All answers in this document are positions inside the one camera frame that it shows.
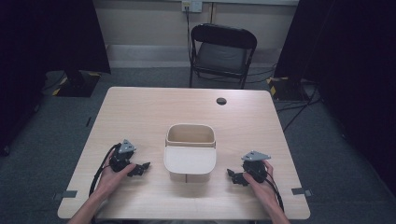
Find black curtain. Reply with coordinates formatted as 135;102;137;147
0;0;112;157
273;0;396;197

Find black stand base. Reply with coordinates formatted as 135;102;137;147
55;70;103;98
266;76;313;103

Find black folding chair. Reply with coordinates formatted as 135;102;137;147
189;22;259;90

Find person's left hand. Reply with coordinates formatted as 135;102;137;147
92;150;138;201

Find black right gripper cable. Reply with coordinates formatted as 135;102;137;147
264;170;285;213

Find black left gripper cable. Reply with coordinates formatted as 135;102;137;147
88;143;121;198

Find person's right hand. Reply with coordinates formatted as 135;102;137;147
242;160;281;213

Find beige bin with half lid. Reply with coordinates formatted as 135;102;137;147
163;123;218;184

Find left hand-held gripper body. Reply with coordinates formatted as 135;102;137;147
108;138;138;174

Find black floor cables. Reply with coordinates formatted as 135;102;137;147
276;83;323;133

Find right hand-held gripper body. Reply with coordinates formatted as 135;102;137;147
241;150;272;184

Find grey tape strip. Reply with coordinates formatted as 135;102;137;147
290;187;314;198
51;189;78;202

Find black cable from wall outlet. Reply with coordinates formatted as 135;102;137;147
185;6;193;64

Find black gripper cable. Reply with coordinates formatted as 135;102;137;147
264;170;285;213
88;143;121;198

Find white wall outlet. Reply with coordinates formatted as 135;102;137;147
181;0;204;14

